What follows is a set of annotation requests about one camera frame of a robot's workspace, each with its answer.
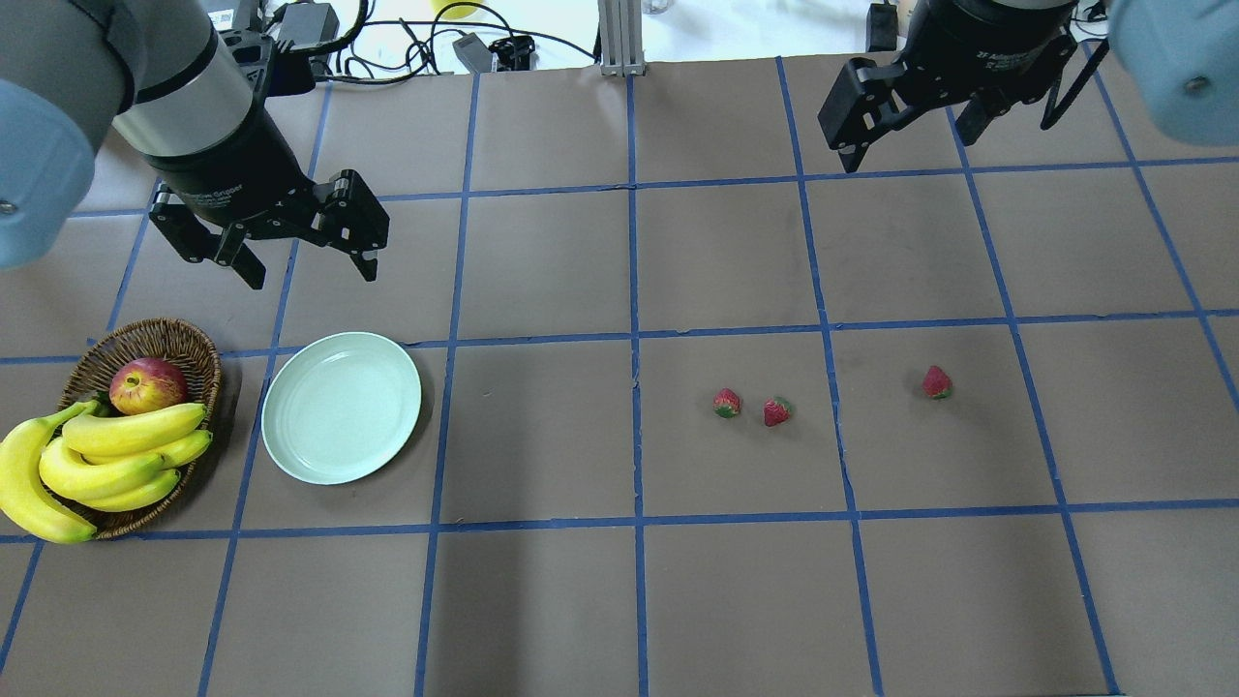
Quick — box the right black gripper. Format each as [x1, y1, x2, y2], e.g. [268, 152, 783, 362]
[818, 1, 1074, 173]

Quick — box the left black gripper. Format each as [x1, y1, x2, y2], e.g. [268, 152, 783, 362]
[149, 123, 390, 290]

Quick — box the strawberry three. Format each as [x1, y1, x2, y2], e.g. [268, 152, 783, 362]
[922, 365, 954, 400]

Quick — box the strawberry two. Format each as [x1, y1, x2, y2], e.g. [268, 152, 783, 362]
[762, 396, 794, 428]

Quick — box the strawberry one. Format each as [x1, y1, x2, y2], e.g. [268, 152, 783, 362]
[712, 387, 743, 418]

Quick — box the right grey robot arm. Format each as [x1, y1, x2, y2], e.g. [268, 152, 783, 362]
[817, 1, 1238, 173]

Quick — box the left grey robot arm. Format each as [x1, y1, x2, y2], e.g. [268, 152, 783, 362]
[1, 1, 390, 288]

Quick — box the pale green plate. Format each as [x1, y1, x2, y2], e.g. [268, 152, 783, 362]
[261, 332, 422, 487]

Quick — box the red apple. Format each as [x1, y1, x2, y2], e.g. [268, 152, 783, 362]
[107, 357, 190, 415]

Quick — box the black power adapter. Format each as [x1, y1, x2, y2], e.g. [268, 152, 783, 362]
[271, 1, 341, 66]

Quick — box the woven wicker basket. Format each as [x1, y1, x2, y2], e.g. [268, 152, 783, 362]
[55, 318, 225, 541]

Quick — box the yellow banana bunch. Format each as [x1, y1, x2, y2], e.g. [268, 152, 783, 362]
[1, 401, 213, 543]

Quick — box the aluminium frame post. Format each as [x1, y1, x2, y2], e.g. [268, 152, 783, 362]
[597, 0, 647, 76]

